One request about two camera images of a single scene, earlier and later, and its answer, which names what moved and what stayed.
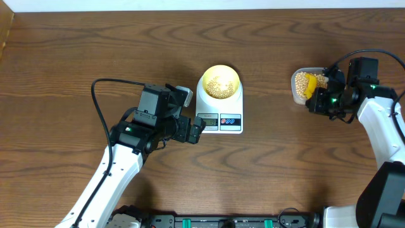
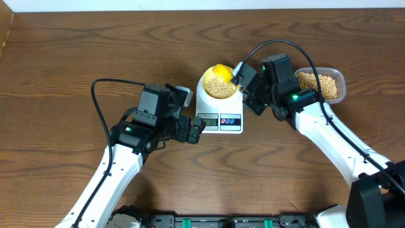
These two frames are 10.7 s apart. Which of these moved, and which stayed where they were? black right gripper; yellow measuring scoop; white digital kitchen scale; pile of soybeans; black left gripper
Moved: black right gripper; yellow measuring scoop
Stayed: white digital kitchen scale; black left gripper; pile of soybeans
